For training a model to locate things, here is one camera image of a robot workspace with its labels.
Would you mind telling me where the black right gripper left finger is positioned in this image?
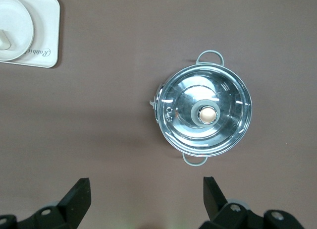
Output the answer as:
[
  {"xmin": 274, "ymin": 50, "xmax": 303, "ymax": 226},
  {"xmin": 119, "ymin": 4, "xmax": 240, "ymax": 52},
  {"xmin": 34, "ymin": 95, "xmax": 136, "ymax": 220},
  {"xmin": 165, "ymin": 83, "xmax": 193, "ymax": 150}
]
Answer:
[{"xmin": 0, "ymin": 178, "xmax": 91, "ymax": 229}]

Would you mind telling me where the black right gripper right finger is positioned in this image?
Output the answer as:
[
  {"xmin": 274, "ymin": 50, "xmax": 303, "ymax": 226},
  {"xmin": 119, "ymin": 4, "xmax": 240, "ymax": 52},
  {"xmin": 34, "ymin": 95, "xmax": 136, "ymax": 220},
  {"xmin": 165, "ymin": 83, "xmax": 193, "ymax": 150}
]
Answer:
[{"xmin": 199, "ymin": 175, "xmax": 304, "ymax": 229}]

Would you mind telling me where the cream round plate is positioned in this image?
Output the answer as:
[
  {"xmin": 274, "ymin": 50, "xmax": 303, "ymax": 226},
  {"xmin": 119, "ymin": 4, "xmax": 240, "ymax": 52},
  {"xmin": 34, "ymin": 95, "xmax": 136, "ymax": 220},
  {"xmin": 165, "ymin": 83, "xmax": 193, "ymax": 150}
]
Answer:
[{"xmin": 0, "ymin": 0, "xmax": 35, "ymax": 61}]

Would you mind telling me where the brown table cloth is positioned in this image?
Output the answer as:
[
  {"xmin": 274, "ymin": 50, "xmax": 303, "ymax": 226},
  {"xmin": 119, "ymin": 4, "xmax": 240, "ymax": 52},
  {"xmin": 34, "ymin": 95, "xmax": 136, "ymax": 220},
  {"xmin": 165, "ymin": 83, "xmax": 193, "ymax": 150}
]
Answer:
[{"xmin": 0, "ymin": 0, "xmax": 317, "ymax": 229}]

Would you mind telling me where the glass pot lid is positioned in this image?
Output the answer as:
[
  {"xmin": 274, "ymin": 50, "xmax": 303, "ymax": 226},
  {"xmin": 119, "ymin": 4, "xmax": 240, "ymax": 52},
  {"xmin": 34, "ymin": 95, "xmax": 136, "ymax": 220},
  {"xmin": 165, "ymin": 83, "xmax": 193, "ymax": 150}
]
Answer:
[{"xmin": 156, "ymin": 64, "xmax": 253, "ymax": 157}]

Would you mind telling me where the steel electric cooking pot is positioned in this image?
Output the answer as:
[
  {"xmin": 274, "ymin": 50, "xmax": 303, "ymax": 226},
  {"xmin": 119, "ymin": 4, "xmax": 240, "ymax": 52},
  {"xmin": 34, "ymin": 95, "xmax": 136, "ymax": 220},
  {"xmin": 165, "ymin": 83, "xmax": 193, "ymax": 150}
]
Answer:
[{"xmin": 149, "ymin": 50, "xmax": 253, "ymax": 167}]

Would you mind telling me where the cream rabbit print tray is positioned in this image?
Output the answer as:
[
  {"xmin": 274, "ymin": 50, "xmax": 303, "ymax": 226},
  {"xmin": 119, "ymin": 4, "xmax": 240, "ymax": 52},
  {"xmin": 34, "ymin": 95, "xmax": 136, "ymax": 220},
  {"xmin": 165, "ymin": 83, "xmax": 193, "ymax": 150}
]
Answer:
[{"xmin": 0, "ymin": 0, "xmax": 61, "ymax": 69}]

